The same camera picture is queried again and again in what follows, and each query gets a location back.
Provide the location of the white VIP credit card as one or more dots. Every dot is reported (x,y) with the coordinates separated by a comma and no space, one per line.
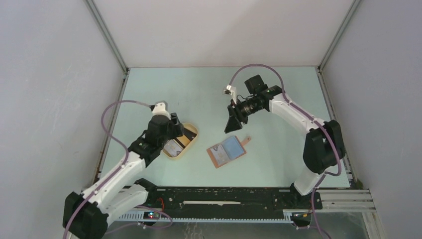
(219,155)

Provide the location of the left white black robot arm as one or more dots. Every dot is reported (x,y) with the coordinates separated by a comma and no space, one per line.
(118,178)

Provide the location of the yellow oval tray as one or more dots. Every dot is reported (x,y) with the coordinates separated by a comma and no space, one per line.
(191,127)

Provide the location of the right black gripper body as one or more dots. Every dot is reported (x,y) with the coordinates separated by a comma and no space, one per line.
(243,109)

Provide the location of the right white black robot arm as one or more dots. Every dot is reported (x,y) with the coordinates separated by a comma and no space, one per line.
(324,146)

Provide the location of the aluminium frame rail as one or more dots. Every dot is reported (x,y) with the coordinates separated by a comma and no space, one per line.
(333,200)

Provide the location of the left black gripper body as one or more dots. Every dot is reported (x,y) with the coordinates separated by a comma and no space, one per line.
(174,130)

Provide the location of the credit card stack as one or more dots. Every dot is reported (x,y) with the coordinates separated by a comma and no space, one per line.
(174,147)

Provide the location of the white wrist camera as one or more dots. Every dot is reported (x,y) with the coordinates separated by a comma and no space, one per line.
(231,91)
(160,109)

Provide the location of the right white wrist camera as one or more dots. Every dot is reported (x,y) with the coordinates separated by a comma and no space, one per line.
(231,91)

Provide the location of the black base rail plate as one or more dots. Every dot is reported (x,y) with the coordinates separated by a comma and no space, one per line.
(230,203)

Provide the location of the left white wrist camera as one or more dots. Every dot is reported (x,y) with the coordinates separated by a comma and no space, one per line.
(160,109)

